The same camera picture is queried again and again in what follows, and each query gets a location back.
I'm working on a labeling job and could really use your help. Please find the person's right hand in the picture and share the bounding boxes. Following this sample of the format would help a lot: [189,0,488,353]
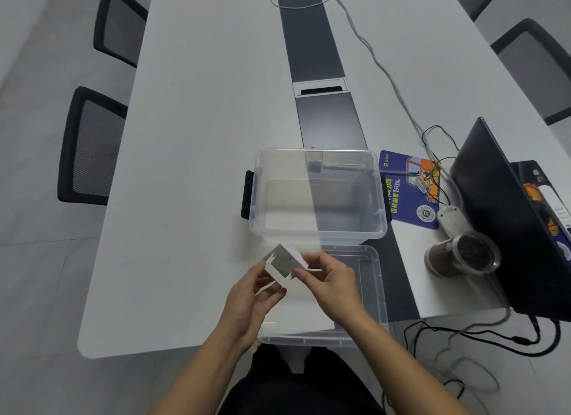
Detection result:
[292,251,372,329]

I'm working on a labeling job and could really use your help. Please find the person's left hand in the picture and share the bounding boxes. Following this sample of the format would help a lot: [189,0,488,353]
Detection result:
[218,261,287,354]

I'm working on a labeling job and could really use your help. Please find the white cardboard piece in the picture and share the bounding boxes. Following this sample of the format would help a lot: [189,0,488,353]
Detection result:
[261,243,323,293]

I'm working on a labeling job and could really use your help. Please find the person's left forearm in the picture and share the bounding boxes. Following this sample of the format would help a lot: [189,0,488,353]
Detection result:
[151,328,250,415]

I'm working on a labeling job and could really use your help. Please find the person's right forearm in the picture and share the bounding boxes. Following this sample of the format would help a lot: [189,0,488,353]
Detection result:
[338,313,470,415]

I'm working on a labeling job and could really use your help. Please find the clear plastic box lid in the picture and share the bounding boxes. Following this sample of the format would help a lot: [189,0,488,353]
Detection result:
[256,244,390,349]

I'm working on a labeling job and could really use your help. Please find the clear plastic storage box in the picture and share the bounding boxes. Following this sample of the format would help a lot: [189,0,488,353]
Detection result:
[240,148,393,246]

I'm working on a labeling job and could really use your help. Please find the person's black trousers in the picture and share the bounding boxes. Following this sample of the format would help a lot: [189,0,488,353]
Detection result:
[218,343,386,415]

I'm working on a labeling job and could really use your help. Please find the blue printed mouse pad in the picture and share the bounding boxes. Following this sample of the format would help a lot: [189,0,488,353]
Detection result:
[379,150,443,231]

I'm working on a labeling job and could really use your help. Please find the white power adapter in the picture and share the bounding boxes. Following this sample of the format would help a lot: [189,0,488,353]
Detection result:
[437,205,474,240]

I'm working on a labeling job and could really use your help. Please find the brown drink cup clear lid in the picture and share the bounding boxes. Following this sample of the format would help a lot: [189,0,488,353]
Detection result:
[423,230,501,280]

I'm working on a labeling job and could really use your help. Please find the black laptop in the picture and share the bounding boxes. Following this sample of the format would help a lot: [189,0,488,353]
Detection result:
[449,117,571,323]

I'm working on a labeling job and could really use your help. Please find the black mesh office chair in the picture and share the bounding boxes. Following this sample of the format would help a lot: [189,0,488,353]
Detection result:
[93,0,149,69]
[57,87,129,206]
[490,18,571,126]

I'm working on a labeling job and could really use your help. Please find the blue orange printed card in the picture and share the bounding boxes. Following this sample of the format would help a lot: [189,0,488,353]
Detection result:
[510,160,571,262]

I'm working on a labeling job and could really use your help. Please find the grey looped cable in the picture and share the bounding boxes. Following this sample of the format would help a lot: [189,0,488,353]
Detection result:
[419,305,513,415]

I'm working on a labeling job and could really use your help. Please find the silver table cable port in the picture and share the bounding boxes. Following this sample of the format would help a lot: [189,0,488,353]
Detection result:
[292,77,349,99]

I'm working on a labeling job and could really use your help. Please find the thin black cable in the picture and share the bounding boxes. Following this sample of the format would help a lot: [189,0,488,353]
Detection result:
[421,125,461,207]

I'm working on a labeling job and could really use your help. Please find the thick black power cable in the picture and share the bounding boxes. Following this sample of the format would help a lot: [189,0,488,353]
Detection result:
[403,314,561,415]

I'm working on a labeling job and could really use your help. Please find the long white cable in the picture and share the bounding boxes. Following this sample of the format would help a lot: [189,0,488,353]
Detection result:
[268,0,451,192]

